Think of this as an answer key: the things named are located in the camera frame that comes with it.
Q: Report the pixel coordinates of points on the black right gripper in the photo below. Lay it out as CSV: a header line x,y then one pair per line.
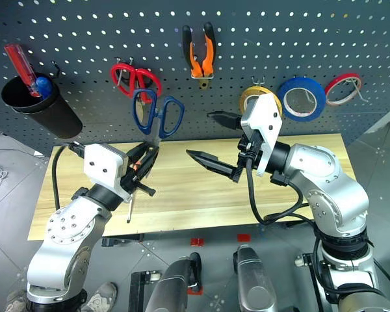
x,y
248,151

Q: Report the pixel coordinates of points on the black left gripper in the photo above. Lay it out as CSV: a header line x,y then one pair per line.
x,y
128,182

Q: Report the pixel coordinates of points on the black orange metal-shaft tool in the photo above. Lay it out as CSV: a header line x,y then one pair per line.
x,y
130,211

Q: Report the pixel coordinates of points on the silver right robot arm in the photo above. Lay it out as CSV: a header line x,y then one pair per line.
x,y
331,191

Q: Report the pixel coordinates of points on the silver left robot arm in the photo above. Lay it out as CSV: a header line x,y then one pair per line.
x,y
68,234

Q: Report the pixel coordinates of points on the yellow tape roll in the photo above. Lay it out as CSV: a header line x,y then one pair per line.
x,y
247,92

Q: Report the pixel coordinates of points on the metal pegboard hook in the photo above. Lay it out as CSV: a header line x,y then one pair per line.
x,y
258,80
360,92
310,97
119,76

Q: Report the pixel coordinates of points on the blue tape roll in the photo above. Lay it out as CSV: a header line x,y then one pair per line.
x,y
287,89

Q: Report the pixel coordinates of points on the red tape roll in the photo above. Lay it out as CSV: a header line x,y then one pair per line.
x,y
338,80

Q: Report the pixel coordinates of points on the dark grey pegboard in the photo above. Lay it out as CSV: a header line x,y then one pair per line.
x,y
84,19

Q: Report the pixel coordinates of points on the metal pliers holder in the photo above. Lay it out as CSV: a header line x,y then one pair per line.
x,y
201,77

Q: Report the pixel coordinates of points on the orange black pliers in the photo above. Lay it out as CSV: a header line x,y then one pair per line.
x,y
198,66

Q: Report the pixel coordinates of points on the black plastic cup holder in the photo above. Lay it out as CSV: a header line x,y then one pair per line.
x,y
52,112

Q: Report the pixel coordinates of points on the black cup hook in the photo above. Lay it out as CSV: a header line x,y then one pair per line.
x,y
56,69

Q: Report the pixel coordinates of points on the dark rounded robot leg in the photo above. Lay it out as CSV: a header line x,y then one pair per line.
x,y
253,279
169,286

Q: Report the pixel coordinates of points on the black metal floor stand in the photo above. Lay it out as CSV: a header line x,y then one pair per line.
x,y
139,292

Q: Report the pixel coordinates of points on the grey camouflage shoe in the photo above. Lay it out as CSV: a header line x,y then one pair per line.
x,y
16,302
102,297

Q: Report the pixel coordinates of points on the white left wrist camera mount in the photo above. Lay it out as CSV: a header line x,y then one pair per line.
x,y
100,165

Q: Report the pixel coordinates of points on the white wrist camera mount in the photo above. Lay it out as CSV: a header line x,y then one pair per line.
x,y
100,165
263,117

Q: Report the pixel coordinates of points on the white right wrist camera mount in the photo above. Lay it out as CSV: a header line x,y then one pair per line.
x,y
263,117

